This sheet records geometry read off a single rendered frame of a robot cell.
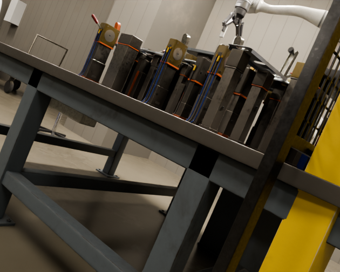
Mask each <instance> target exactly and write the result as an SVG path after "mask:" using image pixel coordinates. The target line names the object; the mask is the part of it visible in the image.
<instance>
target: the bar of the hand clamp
mask: <svg viewBox="0 0 340 272"><path fill-rule="evenodd" d="M288 52H289V53H288V55H287V57H286V59H285V61H284V63H283V64H282V66H281V68H280V70H279V72H280V73H281V74H283V75H284V76H285V77H286V75H287V74H288V72H289V70H290V68H291V66H292V64H293V63H294V61H295V59H296V57H297V55H298V51H297V50H296V51H294V48H293V47H290V48H289V49H288Z"/></svg>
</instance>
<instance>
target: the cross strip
mask: <svg viewBox="0 0 340 272"><path fill-rule="evenodd" d="M228 45H229V49H230V50H232V49H238V48H237V47H243V48H246V49H247V50H243V51H245V52H246V53H247V54H249V55H250V56H251V58H250V60H249V62H248V64H249V65H250V66H251V67H253V68H254V69H255V70H256V71H257V70H258V69H260V70H266V71H269V72H270V73H272V74H276V75H278V76H279V77H278V76H275V77H277V78H282V79H283V80H285V81H286V80H287V78H286V77H285V76H284V75H283V74H281V73H280V72H279V71H278V70H276V69H275V68H274V67H273V66H272V65H271V64H269V63H268V62H267V61H266V60H265V59H264V58H263V57H261V56H260V55H259V54H258V53H257V52H256V51H254V50H253V49H252V48H250V47H247V46H241V45H234V44H228ZM238 50H242V49H238ZM254 61H257V62H262V63H264V64H260V63H256V62H254Z"/></svg>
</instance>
